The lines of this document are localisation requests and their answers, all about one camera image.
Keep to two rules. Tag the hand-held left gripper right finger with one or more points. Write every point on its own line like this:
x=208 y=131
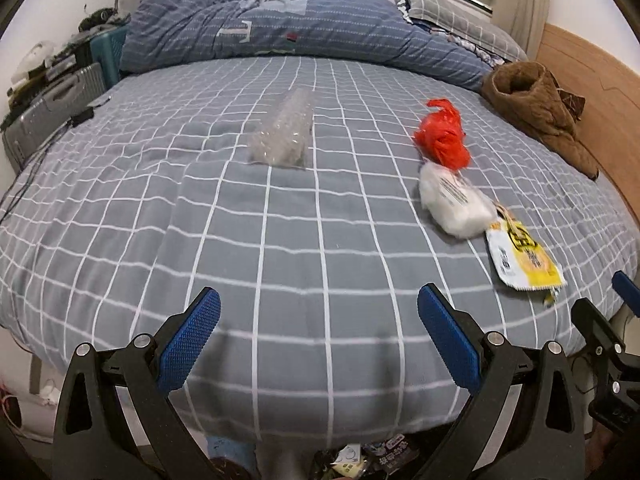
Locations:
x=447 y=340

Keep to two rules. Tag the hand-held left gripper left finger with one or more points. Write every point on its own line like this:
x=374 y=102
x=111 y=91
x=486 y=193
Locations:
x=190 y=340

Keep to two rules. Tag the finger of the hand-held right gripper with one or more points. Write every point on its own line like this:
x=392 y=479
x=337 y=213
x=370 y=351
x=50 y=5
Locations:
x=595 y=322
x=629 y=287

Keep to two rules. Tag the brown printed box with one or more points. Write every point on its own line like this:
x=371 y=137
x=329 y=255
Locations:
x=395 y=455

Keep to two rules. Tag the black bin with black liner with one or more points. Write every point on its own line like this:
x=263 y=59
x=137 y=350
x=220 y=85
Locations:
x=325 y=462

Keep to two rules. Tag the yellow and white snack packet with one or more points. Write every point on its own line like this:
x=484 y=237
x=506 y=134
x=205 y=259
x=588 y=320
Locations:
x=530 y=260

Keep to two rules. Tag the white plastic bag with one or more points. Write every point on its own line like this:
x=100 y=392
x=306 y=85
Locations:
x=460 y=205

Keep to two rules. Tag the bed with grey checked sheet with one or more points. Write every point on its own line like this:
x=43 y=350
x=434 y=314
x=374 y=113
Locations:
x=300 y=260

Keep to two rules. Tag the brown patterned cloth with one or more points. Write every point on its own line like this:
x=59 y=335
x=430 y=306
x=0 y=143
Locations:
x=575 y=105

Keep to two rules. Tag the brown quilted jacket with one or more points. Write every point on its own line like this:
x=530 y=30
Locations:
x=540 y=105

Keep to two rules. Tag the red plastic bag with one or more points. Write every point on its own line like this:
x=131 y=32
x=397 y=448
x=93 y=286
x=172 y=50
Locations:
x=442 y=135

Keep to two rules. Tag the clear plastic bag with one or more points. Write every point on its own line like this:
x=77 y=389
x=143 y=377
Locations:
x=282 y=135

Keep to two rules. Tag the wooden headboard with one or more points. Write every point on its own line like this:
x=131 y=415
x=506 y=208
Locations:
x=600 y=60

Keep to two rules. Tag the grey suitcase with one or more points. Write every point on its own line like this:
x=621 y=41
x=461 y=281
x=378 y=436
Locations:
x=50 y=105

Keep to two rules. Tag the teal storage box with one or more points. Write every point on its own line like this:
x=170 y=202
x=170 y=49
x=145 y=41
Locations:
x=107 y=55

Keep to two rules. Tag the beige curtain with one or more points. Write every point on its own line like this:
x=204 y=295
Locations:
x=530 y=0

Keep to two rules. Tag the blue striped duvet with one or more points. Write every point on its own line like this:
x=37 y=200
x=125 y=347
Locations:
x=325 y=35

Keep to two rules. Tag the grey checked pillow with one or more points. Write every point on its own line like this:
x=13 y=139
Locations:
x=450 y=10

